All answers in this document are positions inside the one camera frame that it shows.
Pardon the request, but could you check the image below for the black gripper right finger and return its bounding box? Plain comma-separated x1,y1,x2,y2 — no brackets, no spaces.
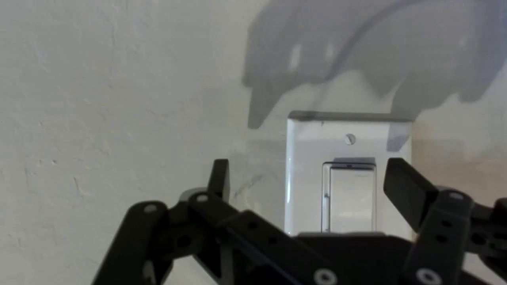
383,157,507,285

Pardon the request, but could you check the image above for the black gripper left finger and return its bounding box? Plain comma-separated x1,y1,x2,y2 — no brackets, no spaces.
93,157,339,285

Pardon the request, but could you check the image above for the white rocker light switch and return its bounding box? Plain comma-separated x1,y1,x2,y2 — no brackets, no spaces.
283,109,415,237

